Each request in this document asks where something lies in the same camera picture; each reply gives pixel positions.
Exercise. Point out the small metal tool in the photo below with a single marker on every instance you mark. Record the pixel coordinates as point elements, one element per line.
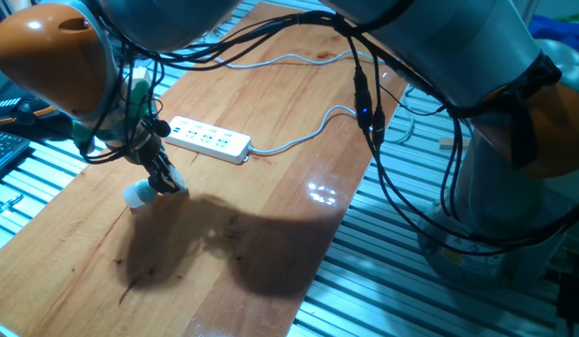
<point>8,204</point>

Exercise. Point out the blue bag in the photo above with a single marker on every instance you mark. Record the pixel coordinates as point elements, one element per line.
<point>566,33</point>

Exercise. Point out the black keyboard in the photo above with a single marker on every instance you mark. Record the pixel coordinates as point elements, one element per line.
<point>4,150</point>

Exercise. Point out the pale wooden block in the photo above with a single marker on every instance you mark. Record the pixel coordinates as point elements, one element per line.
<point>140,76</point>

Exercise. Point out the silver and orange robot arm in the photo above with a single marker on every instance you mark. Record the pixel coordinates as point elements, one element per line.
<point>458,47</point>

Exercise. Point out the orange wooden board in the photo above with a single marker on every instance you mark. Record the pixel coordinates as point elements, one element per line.
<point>271,210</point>

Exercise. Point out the black and orange teach pendant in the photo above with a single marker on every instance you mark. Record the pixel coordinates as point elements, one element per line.
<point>4,105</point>

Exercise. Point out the small wooden piece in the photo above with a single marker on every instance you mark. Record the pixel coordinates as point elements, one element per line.
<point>446,143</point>

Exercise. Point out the white power strip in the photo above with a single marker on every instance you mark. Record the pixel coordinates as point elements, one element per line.
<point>210,140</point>

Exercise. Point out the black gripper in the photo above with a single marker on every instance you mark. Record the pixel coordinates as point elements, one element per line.
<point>146,150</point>

